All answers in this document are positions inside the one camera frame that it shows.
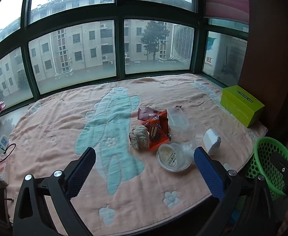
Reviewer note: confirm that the orange snack wrapper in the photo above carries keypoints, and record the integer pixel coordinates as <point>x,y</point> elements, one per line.
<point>158,129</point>

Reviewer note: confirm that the foil paper ball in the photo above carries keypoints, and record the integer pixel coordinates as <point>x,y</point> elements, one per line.
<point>139,136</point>

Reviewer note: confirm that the round labelled plastic cup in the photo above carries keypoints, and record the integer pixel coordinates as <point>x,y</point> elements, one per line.
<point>172,157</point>

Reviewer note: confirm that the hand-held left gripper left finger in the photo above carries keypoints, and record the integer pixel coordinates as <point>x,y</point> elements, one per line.
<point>81,169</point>

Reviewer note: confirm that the green window frame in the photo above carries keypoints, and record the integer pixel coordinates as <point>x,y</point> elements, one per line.
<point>119,44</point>

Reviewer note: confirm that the reddish printed snack wrapper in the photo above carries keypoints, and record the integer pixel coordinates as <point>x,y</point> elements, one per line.
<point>146,113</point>

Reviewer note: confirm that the clear plastic food container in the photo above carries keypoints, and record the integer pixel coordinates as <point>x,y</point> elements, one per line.
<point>177,120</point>

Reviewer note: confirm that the clear plastic wrap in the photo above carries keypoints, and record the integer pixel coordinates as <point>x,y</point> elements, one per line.
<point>193,145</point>

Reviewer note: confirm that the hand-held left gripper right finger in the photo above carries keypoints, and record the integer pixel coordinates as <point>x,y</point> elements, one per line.
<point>208,169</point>

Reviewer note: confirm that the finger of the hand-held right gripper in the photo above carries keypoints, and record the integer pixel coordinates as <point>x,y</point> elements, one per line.
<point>282,163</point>

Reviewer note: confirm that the brown wooden panel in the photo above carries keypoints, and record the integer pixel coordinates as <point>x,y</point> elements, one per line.
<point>272,54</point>

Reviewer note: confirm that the pink printed blanket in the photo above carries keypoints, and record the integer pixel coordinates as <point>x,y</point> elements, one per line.
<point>60,127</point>

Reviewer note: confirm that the pink roller blind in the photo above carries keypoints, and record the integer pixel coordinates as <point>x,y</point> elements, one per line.
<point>225,0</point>

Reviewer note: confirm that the lime green cardboard box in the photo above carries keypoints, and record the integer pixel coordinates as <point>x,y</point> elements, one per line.
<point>240,103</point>

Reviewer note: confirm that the white power strip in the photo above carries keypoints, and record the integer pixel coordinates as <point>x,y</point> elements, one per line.
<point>3,142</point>

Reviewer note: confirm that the green perforated plastic basket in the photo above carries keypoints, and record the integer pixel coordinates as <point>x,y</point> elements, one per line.
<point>264,147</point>

